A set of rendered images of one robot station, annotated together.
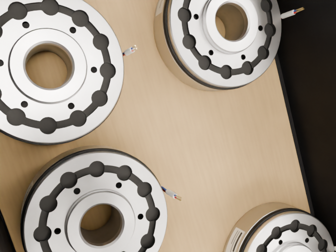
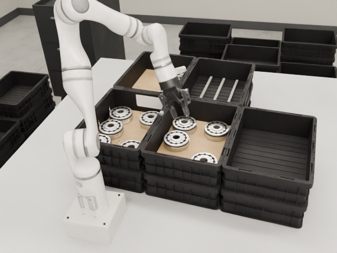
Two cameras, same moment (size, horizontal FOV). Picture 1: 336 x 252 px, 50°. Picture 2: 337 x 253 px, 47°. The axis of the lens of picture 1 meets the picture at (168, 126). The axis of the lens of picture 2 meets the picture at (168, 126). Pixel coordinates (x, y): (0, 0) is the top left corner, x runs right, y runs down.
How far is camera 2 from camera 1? 1.51 m
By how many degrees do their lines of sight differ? 71
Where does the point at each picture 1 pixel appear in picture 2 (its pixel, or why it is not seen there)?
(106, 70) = (191, 125)
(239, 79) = (213, 133)
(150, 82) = (199, 135)
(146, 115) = (195, 138)
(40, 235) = (167, 135)
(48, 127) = (179, 127)
